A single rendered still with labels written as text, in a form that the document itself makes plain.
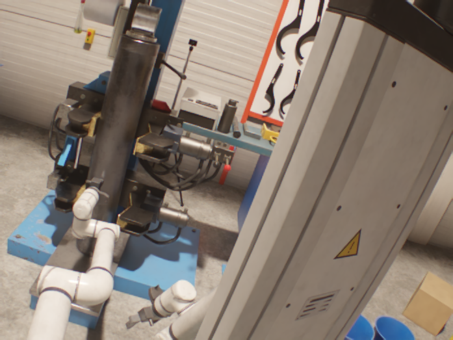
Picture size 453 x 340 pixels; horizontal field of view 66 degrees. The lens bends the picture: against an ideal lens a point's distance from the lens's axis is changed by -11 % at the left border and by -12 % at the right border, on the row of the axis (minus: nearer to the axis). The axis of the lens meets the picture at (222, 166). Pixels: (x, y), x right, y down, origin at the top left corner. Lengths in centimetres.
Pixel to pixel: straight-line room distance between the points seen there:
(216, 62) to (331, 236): 359
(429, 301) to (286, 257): 307
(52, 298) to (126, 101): 108
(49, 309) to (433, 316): 298
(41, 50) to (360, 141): 419
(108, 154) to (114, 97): 31
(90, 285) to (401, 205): 111
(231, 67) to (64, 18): 185
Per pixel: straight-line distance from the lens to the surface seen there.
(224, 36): 401
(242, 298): 50
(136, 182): 245
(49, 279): 145
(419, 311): 356
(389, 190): 57
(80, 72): 432
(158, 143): 202
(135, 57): 198
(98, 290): 146
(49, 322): 132
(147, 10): 201
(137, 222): 221
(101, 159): 216
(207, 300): 115
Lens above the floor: 169
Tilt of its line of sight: 20 degrees down
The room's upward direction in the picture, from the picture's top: 19 degrees clockwise
